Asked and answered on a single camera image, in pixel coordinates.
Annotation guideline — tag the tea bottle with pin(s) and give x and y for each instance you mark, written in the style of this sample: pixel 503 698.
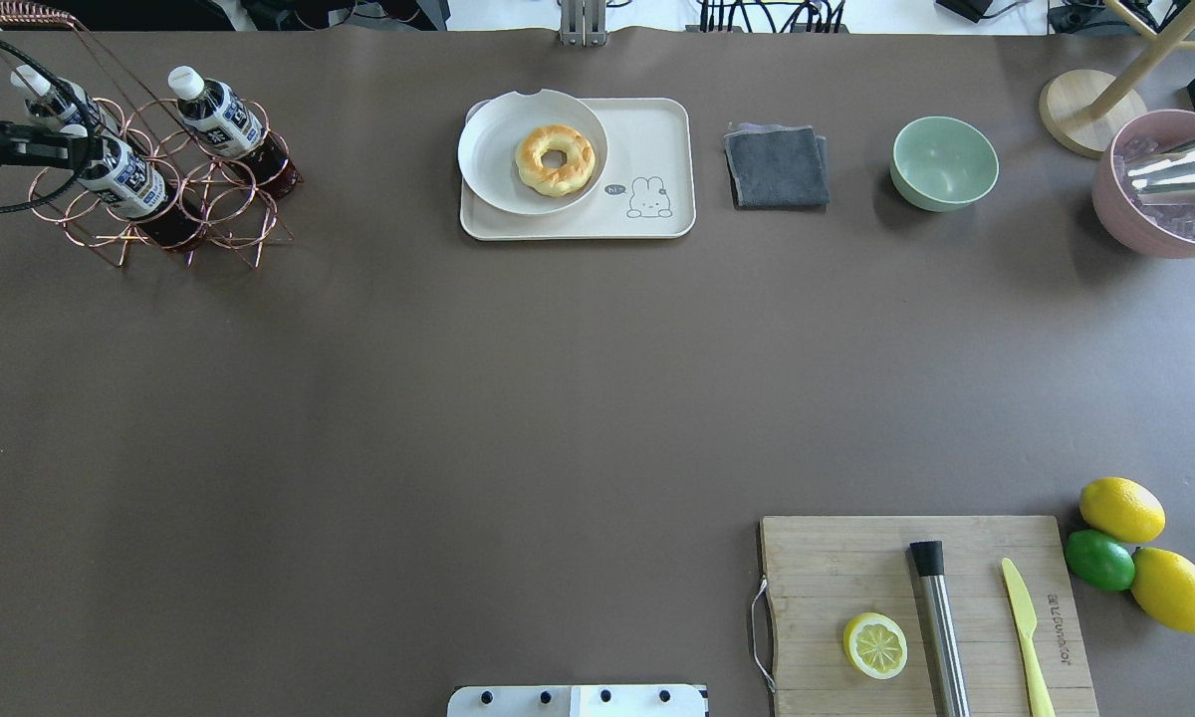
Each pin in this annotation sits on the tea bottle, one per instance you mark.
pixel 227 128
pixel 155 207
pixel 47 106

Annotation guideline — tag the cream rabbit serving tray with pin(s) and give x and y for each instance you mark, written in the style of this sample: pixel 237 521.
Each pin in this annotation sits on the cream rabbit serving tray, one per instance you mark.
pixel 646 189

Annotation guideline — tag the white round plate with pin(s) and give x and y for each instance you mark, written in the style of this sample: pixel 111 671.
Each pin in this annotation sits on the white round plate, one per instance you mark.
pixel 487 146

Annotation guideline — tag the folded grey cloth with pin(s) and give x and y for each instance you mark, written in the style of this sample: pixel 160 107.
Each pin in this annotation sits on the folded grey cloth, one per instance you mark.
pixel 776 166

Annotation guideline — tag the bamboo cutting board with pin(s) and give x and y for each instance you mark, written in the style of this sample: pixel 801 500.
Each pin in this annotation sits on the bamboo cutting board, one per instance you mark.
pixel 824 570

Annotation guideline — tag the mint green bowl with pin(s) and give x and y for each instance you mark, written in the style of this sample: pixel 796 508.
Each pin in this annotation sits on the mint green bowl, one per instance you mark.
pixel 942 163

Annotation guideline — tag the halved lemon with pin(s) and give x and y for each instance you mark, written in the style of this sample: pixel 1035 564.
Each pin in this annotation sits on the halved lemon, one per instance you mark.
pixel 875 645

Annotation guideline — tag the steel muddler black tip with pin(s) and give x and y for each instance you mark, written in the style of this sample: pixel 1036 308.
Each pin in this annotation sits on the steel muddler black tip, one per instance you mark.
pixel 946 670

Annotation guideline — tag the green lime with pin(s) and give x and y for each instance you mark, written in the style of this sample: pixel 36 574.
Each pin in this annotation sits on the green lime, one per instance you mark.
pixel 1100 560

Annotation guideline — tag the upper whole lemon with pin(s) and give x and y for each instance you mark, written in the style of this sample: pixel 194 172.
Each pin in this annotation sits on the upper whole lemon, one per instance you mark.
pixel 1123 509

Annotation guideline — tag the whole lemon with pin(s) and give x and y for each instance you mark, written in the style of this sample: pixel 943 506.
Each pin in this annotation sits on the whole lemon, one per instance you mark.
pixel 1123 509
pixel 1164 586

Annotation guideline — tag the yellow plastic knife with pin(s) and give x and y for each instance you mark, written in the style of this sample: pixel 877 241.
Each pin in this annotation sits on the yellow plastic knife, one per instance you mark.
pixel 1026 622

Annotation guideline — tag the pink ice bowl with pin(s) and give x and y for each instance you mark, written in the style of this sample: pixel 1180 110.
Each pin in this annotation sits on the pink ice bowl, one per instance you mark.
pixel 1166 231

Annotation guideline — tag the steel ice scoop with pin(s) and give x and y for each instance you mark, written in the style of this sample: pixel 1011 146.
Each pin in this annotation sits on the steel ice scoop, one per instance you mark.
pixel 1164 177

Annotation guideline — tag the lower whole lemon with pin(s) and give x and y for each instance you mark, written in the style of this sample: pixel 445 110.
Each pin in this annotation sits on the lower whole lemon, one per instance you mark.
pixel 1164 586

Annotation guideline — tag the copper wire bottle rack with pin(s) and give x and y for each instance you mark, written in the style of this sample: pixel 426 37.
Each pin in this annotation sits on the copper wire bottle rack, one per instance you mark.
pixel 175 168

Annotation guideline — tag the glazed ring donut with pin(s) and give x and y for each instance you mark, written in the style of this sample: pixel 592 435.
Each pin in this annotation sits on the glazed ring donut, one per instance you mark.
pixel 555 160

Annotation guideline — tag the aluminium frame post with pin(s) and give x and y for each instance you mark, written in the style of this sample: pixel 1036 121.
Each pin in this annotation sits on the aluminium frame post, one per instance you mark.
pixel 583 23

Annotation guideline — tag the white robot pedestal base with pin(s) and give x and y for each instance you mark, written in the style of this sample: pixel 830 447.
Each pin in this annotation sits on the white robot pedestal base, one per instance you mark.
pixel 653 699

